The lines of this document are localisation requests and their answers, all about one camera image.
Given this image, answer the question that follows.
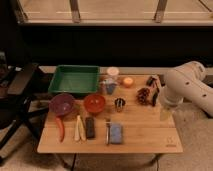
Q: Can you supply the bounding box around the green plastic tray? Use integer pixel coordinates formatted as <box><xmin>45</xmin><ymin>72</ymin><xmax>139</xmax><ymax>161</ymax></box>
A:
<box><xmin>48</xmin><ymin>65</ymin><xmax>100</xmax><ymax>95</ymax></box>

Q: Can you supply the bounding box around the red bowl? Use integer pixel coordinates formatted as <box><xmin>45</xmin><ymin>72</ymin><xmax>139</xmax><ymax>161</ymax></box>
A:
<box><xmin>83</xmin><ymin>94</ymin><xmax>106</xmax><ymax>114</ymax></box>

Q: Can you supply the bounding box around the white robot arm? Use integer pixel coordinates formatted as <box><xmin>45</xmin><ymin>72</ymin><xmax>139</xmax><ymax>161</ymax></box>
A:
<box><xmin>159</xmin><ymin>61</ymin><xmax>213</xmax><ymax>121</ymax></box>

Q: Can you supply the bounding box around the purple bowl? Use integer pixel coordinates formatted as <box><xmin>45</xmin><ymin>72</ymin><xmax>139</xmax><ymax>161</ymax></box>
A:
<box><xmin>49</xmin><ymin>93</ymin><xmax>75</xmax><ymax>116</ymax></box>

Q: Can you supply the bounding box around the small metal cup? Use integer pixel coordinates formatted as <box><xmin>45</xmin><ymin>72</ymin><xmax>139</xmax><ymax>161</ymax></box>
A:
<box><xmin>114</xmin><ymin>98</ymin><xmax>126</xmax><ymax>112</ymax></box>

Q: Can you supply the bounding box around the white lidded cup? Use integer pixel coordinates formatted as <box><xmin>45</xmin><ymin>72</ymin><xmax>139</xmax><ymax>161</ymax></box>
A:
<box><xmin>107</xmin><ymin>67</ymin><xmax>119</xmax><ymax>80</ymax></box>

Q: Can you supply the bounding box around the metal fork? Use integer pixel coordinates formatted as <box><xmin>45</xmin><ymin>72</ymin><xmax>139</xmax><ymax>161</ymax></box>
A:
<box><xmin>106</xmin><ymin>119</ymin><xmax>110</xmax><ymax>145</ymax></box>

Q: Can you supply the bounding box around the pine cone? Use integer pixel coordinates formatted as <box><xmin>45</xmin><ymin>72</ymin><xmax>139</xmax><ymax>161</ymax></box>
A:
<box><xmin>137</xmin><ymin>88</ymin><xmax>150</xmax><ymax>105</ymax></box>

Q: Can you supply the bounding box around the cream banana peel toy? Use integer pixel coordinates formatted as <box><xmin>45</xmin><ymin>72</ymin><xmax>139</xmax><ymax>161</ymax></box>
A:
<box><xmin>74</xmin><ymin>115</ymin><xmax>86</xmax><ymax>141</ymax></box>

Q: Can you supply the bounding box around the black chair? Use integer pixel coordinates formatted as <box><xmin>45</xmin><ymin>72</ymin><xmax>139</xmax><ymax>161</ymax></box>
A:
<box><xmin>0</xmin><ymin>62</ymin><xmax>51</xmax><ymax>164</ymax></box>

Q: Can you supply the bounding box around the blue sponge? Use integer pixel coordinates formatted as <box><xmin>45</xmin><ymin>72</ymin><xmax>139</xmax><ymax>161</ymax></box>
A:
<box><xmin>110</xmin><ymin>123</ymin><xmax>123</xmax><ymax>144</ymax></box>

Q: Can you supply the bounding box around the dark brown rectangular block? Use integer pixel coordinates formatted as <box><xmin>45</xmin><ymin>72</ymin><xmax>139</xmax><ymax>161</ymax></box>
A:
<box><xmin>85</xmin><ymin>117</ymin><xmax>95</xmax><ymax>139</ymax></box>

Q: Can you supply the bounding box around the red chili pepper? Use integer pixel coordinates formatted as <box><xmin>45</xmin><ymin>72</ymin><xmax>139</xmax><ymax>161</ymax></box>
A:
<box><xmin>55</xmin><ymin>117</ymin><xmax>65</xmax><ymax>142</ymax></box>

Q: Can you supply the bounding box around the black small clip object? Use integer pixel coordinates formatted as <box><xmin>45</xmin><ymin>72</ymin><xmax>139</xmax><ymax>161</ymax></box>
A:
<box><xmin>146</xmin><ymin>76</ymin><xmax>156</xmax><ymax>86</ymax></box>

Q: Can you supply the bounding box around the wooden folding table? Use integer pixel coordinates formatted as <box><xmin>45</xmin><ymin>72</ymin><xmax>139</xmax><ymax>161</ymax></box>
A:
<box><xmin>37</xmin><ymin>75</ymin><xmax>183</xmax><ymax>154</ymax></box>

